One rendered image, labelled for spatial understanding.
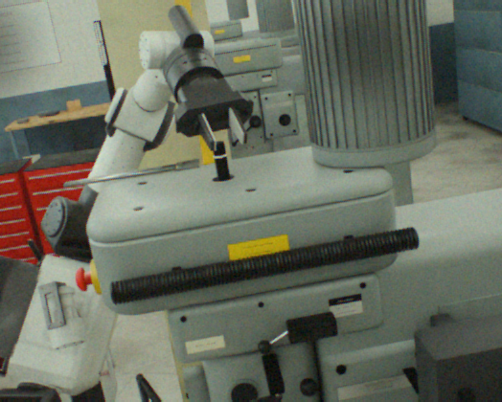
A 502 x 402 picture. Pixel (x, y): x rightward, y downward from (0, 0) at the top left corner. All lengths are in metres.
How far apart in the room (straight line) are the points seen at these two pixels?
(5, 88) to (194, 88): 9.40
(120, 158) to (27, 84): 8.95
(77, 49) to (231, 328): 9.25
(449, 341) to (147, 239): 0.44
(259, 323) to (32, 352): 0.56
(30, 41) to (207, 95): 9.26
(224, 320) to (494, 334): 0.40
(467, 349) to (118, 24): 2.18
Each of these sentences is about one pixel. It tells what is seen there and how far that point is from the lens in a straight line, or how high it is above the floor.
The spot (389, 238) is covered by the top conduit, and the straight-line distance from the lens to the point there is 0.99.
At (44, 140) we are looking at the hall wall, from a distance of 10.43.
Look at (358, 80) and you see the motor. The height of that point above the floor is 2.02.
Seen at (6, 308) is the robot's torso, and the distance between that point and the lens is 1.47.
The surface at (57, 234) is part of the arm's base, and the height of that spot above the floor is 1.75.
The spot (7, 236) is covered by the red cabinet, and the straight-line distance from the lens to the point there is 6.15.
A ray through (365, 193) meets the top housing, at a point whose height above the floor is 1.86.
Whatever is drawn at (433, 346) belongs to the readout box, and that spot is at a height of 1.72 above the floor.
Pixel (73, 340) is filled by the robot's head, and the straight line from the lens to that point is 1.33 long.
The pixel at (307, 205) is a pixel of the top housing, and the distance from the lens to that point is 0.98.
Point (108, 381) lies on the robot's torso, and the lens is 1.84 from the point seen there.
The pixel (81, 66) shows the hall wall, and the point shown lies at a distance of 10.18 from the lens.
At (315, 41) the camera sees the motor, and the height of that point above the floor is 2.08.
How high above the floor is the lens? 2.18
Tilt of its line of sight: 18 degrees down
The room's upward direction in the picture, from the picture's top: 9 degrees counter-clockwise
